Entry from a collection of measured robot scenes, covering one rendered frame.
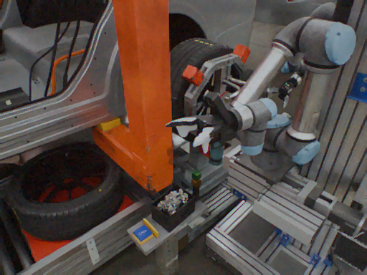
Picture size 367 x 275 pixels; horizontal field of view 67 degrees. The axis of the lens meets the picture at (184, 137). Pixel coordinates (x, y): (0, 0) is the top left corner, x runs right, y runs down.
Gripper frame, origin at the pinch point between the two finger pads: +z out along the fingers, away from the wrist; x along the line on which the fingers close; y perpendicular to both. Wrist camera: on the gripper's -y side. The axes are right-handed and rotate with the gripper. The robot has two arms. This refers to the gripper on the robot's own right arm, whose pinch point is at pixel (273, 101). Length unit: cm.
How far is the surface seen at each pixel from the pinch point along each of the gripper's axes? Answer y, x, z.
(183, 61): 31, -48, 39
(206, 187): -49, 5, 63
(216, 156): -6, -1, 54
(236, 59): 26.5, -29.8, 12.4
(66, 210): 8, -33, 139
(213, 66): 34, -33, 31
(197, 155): -39, -16, 53
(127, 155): 9, -35, 96
